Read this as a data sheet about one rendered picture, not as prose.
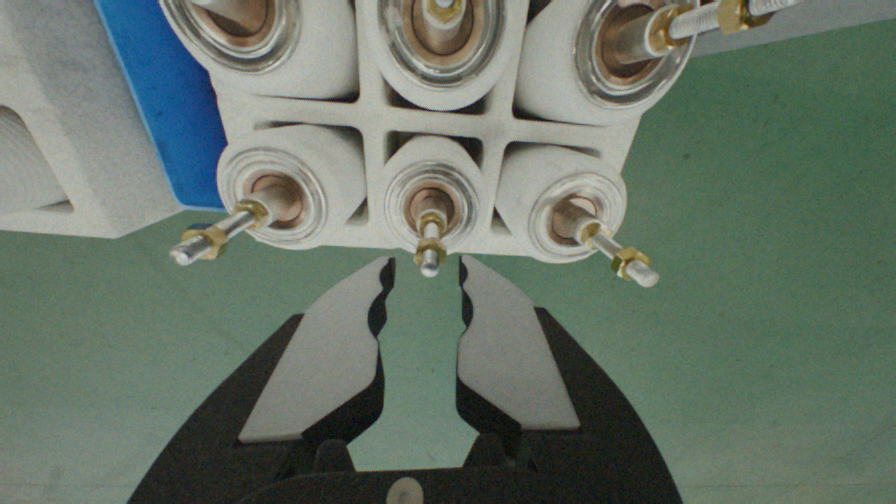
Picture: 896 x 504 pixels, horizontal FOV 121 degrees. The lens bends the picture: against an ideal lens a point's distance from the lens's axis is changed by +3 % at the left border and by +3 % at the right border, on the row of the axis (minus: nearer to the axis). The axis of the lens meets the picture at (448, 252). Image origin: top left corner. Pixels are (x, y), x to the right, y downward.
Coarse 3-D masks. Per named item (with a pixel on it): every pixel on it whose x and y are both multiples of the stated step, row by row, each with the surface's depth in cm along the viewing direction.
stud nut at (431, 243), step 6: (420, 240) 14; (426, 240) 14; (432, 240) 14; (438, 240) 14; (420, 246) 14; (426, 246) 14; (432, 246) 14; (438, 246) 14; (444, 246) 14; (420, 252) 14; (438, 252) 14; (444, 252) 14; (414, 258) 14; (420, 258) 14; (444, 258) 14; (420, 264) 14
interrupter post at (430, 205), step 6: (426, 198) 20; (432, 198) 20; (420, 204) 20; (426, 204) 19; (432, 204) 19; (438, 204) 19; (420, 210) 19; (426, 210) 18; (432, 210) 18; (438, 210) 18; (444, 210) 19; (420, 216) 18; (444, 216) 18
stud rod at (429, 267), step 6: (426, 228) 17; (432, 228) 17; (426, 234) 16; (432, 234) 16; (438, 234) 17; (426, 252) 14; (432, 252) 14; (426, 258) 13; (432, 258) 13; (438, 258) 14; (426, 264) 13; (432, 264) 13; (438, 264) 13; (426, 270) 13; (432, 270) 13; (438, 270) 13; (432, 276) 13
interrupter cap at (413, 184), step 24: (408, 168) 19; (432, 168) 19; (456, 168) 19; (408, 192) 20; (432, 192) 20; (456, 192) 20; (408, 216) 21; (456, 216) 21; (408, 240) 22; (456, 240) 22
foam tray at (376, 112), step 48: (528, 0) 21; (240, 96) 23; (384, 96) 25; (384, 144) 26; (480, 144) 29; (576, 144) 26; (624, 144) 26; (336, 240) 30; (384, 240) 30; (480, 240) 30
